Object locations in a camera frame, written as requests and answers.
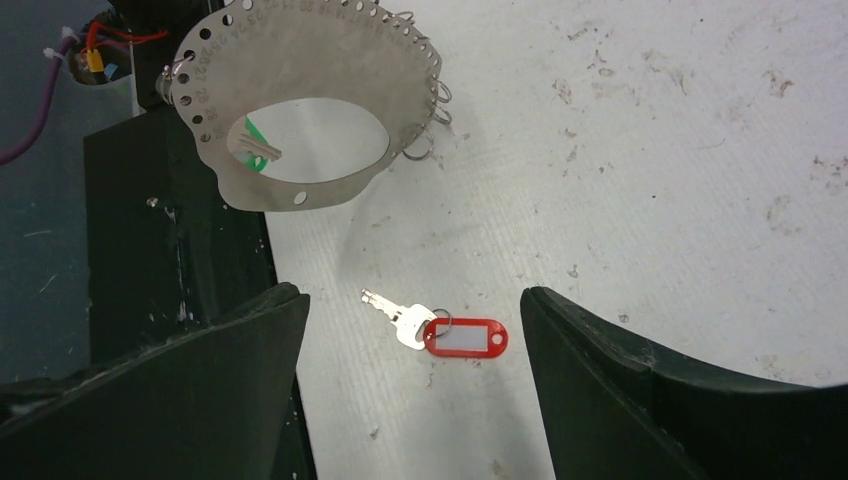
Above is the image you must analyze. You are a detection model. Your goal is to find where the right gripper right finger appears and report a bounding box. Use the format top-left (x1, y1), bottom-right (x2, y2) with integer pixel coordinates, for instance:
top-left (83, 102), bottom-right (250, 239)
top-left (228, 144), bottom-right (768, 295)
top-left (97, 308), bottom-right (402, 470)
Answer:
top-left (520, 287), bottom-right (847, 479)

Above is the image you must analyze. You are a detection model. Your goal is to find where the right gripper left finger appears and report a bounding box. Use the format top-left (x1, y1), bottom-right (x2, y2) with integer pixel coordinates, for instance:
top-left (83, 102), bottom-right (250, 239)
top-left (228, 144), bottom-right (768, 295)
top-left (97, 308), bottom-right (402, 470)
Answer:
top-left (1, 283), bottom-right (310, 479)

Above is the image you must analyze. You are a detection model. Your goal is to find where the key with red tag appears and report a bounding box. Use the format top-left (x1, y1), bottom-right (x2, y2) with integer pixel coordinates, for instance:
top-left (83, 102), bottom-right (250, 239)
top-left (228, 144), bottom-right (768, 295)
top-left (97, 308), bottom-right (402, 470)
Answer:
top-left (361, 289), bottom-right (510, 360)

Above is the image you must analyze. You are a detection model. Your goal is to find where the key with green tag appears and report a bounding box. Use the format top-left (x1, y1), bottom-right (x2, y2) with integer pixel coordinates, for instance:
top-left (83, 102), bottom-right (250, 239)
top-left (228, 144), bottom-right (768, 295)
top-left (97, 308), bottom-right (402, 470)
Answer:
top-left (228, 116), bottom-right (281, 172)

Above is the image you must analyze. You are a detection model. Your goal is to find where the large metal keyring plate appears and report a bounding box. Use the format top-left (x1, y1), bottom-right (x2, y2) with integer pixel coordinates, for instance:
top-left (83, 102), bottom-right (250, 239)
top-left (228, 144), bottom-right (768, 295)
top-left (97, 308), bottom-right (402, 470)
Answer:
top-left (157, 1), bottom-right (452, 212)

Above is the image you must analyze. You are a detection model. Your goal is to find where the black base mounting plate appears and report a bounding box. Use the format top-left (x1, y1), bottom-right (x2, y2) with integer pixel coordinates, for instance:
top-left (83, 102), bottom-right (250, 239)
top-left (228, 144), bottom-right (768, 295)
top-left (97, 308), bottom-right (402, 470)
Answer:
top-left (84, 63), bottom-right (282, 365)

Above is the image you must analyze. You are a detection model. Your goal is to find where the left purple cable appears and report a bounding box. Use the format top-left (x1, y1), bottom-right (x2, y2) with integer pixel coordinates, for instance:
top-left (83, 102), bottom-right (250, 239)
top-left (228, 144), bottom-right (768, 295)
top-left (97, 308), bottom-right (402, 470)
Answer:
top-left (0, 26), bottom-right (81, 167)

